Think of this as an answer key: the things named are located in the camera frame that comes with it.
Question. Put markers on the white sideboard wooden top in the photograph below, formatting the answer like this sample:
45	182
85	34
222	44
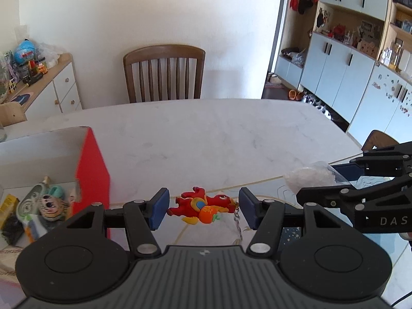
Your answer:
56	93

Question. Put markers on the red and white cardboard box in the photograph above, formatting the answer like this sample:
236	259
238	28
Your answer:
72	158

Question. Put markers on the light blue wall cabinet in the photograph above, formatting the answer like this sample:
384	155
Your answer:
346	54

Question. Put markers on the clear drinking glass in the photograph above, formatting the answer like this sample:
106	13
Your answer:
3	134

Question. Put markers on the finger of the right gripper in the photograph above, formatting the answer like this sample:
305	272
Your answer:
388	197
392	161

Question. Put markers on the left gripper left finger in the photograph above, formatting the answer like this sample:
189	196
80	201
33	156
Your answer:
142	217

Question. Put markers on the clear plastic bag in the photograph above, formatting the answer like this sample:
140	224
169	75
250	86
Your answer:
318	174

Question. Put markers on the yellow small box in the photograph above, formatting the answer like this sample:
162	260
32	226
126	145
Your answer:
8	208

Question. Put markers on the red orange plush keychain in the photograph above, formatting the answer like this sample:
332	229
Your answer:
196	206

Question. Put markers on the teal pencil sharpener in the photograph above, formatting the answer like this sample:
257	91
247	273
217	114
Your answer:
57	191

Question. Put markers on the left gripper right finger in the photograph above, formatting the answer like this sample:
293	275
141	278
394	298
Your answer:
266	218

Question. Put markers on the blue globe toy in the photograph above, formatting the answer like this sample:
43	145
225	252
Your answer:
24	52

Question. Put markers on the brown wooden chair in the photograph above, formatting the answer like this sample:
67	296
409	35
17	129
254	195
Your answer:
164	72

